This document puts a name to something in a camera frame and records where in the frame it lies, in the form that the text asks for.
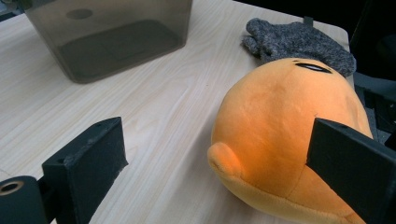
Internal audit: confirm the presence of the translucent brown storage box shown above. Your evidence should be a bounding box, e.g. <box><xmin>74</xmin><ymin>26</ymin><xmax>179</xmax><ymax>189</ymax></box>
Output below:
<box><xmin>22</xmin><ymin>0</ymin><xmax>194</xmax><ymax>84</ymax></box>

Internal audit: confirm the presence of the grey fuzzy cloth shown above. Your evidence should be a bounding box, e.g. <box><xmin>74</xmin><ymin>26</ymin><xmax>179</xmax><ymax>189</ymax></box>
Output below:
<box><xmin>242</xmin><ymin>17</ymin><xmax>358</xmax><ymax>78</ymax></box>

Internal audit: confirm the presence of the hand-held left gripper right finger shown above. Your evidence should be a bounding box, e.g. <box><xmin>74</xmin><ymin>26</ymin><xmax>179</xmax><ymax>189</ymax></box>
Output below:
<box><xmin>306</xmin><ymin>117</ymin><xmax>396</xmax><ymax>224</ymax></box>

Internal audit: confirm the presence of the orange plush toy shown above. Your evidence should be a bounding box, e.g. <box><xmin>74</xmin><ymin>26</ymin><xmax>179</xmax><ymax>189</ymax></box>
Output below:
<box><xmin>206</xmin><ymin>57</ymin><xmax>375</xmax><ymax>224</ymax></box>

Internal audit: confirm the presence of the dark chair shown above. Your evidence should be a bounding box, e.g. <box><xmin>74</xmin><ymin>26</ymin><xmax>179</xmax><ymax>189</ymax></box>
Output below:
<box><xmin>349</xmin><ymin>0</ymin><xmax>396</xmax><ymax>150</ymax></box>

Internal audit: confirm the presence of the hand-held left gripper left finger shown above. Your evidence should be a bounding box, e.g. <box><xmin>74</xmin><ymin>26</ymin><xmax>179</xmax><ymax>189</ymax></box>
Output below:
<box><xmin>41</xmin><ymin>116</ymin><xmax>129</xmax><ymax>224</ymax></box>

